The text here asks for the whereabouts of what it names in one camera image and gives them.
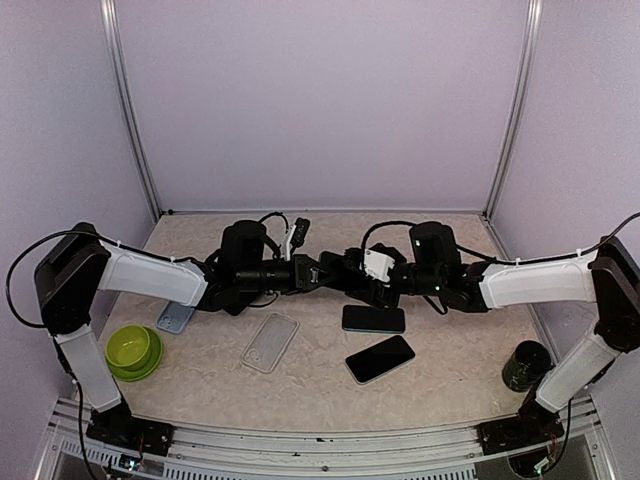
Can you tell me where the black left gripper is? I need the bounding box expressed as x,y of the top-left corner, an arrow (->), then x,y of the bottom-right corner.
237,253 -> 339,295

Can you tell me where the clear phone case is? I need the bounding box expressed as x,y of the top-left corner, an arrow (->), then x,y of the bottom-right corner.
241,313 -> 300,374

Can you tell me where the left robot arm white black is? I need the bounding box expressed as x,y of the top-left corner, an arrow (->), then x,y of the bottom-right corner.
9,220 -> 352,445

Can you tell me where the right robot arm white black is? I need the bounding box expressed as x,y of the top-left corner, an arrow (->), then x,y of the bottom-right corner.
320,221 -> 639,444

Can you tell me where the black phone middle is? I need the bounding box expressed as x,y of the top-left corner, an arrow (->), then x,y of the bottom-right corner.
342,305 -> 406,334

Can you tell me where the black phone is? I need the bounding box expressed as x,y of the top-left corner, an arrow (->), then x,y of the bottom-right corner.
345,335 -> 415,384
342,305 -> 406,334

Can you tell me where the black phone front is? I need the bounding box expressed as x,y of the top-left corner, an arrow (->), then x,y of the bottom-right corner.
345,335 -> 415,384

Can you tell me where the light blue phone case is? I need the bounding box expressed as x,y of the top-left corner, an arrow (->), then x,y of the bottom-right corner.
156,302 -> 195,335

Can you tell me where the green saucer plate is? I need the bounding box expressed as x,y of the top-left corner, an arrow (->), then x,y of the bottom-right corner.
107,327 -> 164,382

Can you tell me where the dark green cup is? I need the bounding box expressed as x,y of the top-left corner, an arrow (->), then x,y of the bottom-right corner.
501,340 -> 554,393

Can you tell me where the green bowl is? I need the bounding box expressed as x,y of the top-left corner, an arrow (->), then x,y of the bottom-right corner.
105,325 -> 152,371

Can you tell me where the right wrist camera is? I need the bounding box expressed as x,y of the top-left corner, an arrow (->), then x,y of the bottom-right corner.
362,249 -> 395,284

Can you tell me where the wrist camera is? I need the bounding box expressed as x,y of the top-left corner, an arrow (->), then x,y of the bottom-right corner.
362,249 -> 395,284
280,217 -> 311,261

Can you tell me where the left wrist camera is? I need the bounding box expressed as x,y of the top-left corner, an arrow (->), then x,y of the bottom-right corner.
280,217 -> 311,261

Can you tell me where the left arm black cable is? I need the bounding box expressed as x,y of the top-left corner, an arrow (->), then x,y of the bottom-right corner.
5,229 -> 201,329

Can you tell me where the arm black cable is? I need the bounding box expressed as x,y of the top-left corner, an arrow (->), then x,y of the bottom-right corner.
5,229 -> 201,329
439,212 -> 640,266

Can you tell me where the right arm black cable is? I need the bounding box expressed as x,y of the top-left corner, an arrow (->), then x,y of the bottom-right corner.
439,212 -> 640,266

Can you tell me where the aluminium front rail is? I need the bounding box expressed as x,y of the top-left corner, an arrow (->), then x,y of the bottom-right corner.
47,394 -> 601,480

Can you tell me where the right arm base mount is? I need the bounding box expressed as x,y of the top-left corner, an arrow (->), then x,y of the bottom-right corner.
477,396 -> 565,455

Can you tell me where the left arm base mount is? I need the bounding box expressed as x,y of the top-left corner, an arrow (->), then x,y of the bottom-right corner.
86,400 -> 175,457

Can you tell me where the right aluminium frame post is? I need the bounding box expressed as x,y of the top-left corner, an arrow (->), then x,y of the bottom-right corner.
483,0 -> 543,223

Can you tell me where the aluminium frame post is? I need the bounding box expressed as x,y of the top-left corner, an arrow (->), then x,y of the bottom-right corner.
100,0 -> 163,222
483,0 -> 543,223

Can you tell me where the left aluminium frame post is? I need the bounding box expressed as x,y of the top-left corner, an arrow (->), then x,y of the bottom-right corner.
100,0 -> 163,222

